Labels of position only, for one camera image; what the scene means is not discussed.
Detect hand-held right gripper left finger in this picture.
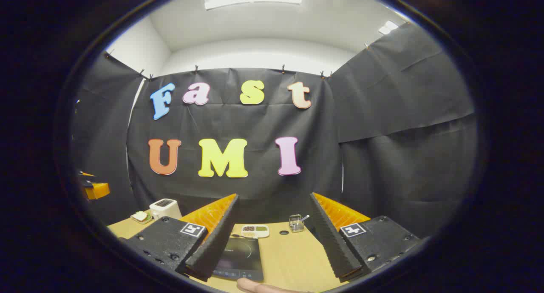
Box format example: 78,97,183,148
125,194,240,282

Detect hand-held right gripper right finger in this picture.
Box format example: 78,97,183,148
309,192,421,283

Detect black induction cooktop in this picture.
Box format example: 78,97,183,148
211,235,264,282

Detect white divided seasoning dish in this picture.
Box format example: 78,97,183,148
241,225,270,239

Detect white toaster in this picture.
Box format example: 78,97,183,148
150,198,182,220

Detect black backdrop cloth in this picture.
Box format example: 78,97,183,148
70,23,476,238

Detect metal wire basket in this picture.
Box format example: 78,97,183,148
289,214,306,233

